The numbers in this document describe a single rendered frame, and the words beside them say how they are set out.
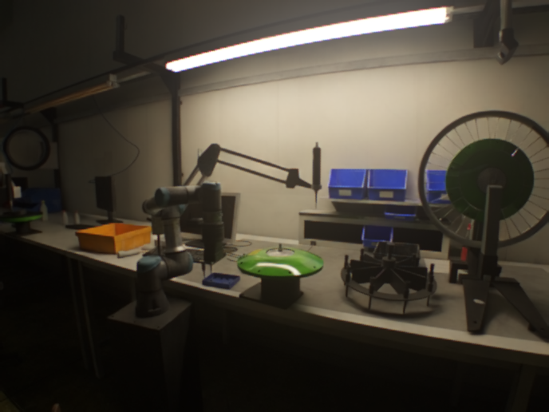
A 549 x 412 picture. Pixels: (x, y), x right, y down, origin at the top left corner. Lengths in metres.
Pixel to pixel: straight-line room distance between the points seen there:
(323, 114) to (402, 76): 0.52
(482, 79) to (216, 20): 1.87
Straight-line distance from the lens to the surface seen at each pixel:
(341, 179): 1.83
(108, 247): 1.84
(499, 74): 1.93
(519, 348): 1.03
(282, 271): 0.91
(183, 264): 1.19
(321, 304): 1.06
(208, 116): 2.35
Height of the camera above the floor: 1.39
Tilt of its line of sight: 7 degrees down
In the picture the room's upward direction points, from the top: straight up
